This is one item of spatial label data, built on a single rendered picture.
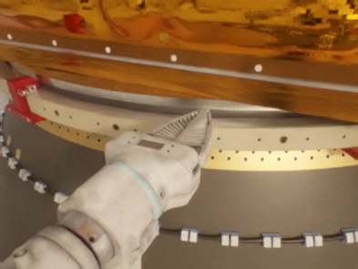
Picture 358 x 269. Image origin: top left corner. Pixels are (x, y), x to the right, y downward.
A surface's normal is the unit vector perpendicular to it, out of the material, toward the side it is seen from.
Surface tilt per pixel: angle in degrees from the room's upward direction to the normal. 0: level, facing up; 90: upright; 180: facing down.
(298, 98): 90
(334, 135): 90
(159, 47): 91
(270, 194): 62
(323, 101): 90
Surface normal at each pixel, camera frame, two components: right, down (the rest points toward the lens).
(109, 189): 0.76, -0.25
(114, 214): 0.54, -0.54
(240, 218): -0.07, 0.04
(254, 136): -0.06, 0.51
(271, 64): -0.46, 0.47
